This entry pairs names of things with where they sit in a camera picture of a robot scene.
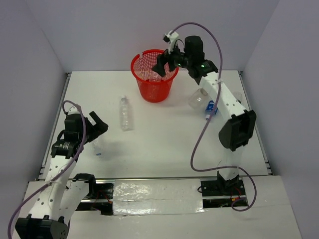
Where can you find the aluminium rail frame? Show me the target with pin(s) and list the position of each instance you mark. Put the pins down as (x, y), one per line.
(47, 152)

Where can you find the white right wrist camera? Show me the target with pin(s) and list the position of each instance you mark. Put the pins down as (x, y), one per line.
(171, 39)

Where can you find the blue label plastic bottle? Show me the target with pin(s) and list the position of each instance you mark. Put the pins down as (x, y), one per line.
(210, 109)

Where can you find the clear ribbed plastic bottle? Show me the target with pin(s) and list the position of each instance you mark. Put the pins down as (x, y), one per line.
(98, 146)

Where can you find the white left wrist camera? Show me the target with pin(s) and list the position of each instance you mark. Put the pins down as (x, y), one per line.
(73, 110)

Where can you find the red mesh plastic bin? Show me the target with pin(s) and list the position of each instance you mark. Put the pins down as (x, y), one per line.
(153, 87)

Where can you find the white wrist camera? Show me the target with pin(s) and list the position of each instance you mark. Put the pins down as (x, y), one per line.
(73, 110)
(171, 39)

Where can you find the green label plastic bottle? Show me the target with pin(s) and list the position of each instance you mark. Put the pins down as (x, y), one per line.
(238, 96)

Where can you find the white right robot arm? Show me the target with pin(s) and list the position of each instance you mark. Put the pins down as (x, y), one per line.
(239, 122)

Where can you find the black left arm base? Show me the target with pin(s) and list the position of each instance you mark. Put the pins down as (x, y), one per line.
(101, 201)

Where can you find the clear wide-mouth plastic jar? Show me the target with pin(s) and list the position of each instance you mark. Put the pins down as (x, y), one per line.
(198, 98)

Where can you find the silver foil covered panel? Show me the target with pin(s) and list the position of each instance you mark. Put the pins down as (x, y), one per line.
(157, 197)

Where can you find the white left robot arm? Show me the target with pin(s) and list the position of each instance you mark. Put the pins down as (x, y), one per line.
(58, 199)

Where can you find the clear bottle blue-white cap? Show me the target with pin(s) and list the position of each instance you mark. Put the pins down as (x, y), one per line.
(154, 77)

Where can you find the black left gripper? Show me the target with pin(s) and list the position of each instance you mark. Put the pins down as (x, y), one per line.
(101, 127)

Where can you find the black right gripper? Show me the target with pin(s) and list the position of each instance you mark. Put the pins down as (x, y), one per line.
(162, 59)

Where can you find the clear bottle white cap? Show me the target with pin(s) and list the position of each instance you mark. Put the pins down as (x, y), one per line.
(126, 117)

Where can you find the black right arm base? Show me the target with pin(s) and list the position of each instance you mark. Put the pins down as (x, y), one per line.
(213, 188)

